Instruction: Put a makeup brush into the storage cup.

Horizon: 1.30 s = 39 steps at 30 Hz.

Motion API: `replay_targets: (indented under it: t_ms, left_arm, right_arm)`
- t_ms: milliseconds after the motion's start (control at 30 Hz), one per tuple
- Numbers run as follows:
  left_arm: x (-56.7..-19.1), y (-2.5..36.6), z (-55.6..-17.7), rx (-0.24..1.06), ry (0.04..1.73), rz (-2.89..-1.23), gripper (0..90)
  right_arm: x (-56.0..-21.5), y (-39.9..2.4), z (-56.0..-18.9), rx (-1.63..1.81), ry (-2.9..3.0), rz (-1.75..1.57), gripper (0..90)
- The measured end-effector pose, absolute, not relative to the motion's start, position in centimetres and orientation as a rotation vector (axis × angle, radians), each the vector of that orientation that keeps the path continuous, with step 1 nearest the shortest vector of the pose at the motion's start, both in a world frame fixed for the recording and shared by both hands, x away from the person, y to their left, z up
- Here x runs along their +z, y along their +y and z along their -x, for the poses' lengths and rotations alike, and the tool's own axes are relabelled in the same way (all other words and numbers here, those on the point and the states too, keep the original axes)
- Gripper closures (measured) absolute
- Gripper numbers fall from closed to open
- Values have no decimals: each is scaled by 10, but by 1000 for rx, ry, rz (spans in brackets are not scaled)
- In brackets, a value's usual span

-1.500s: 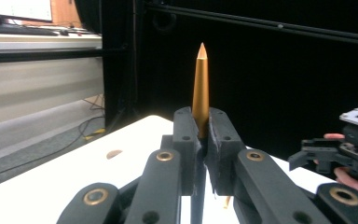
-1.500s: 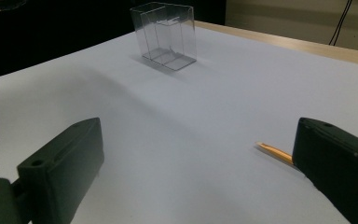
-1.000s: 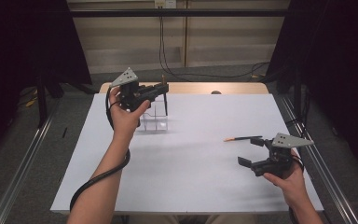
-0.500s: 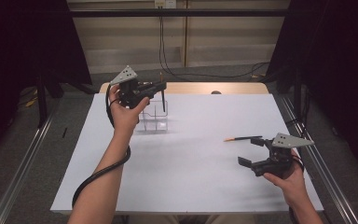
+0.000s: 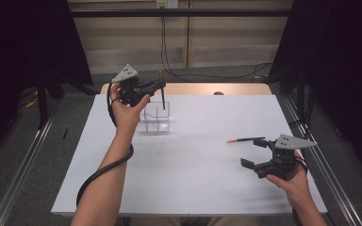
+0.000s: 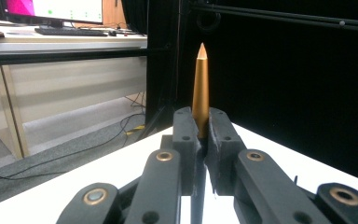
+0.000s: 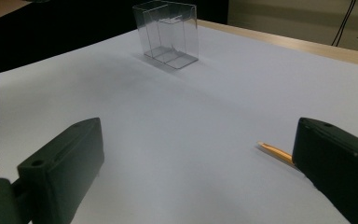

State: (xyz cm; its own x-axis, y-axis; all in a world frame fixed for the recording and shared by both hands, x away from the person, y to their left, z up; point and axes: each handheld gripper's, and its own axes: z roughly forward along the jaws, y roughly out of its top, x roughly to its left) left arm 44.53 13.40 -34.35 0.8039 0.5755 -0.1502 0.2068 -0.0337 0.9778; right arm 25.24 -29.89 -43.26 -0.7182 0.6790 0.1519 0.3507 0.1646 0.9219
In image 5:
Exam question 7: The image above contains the metal floor rail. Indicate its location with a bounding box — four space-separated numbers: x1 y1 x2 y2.
0 103 61 226
282 95 362 226

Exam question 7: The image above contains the clear acrylic organizer box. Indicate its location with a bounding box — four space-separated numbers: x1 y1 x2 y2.
137 101 171 135

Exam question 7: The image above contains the yellow object on floor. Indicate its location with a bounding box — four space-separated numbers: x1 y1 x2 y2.
25 90 41 109

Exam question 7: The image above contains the white wall power outlet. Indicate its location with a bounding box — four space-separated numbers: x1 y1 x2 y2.
156 0 179 9

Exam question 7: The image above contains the black curtain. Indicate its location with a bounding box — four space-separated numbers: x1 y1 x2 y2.
270 0 362 172
0 0 94 166

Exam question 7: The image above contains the black corrugated left gripper cable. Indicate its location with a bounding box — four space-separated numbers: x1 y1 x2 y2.
75 83 135 208

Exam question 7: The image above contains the person's left hand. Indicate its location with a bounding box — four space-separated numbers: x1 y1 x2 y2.
109 83 152 135

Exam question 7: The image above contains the black pen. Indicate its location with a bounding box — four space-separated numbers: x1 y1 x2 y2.
158 70 167 111

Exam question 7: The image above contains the orange-tipped pen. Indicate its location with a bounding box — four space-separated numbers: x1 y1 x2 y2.
225 137 267 144

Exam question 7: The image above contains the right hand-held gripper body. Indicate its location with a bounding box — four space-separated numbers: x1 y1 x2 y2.
254 134 319 181

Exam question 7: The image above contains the wooden table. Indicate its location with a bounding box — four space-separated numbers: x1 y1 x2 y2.
100 82 272 96

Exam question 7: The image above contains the black metal stand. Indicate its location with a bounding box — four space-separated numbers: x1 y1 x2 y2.
296 69 306 124
37 76 49 128

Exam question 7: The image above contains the black power cable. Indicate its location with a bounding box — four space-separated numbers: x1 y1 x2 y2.
159 8 273 80
161 8 183 76

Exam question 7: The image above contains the white table mat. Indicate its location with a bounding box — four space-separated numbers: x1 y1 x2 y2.
50 93 328 218

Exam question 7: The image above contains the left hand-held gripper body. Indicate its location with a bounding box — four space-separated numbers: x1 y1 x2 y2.
110 63 158 107

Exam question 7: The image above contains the beige wall conduit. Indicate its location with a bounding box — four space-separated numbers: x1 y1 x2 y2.
186 0 192 69

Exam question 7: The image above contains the person's right hand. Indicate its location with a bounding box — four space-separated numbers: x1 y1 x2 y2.
265 150 312 210

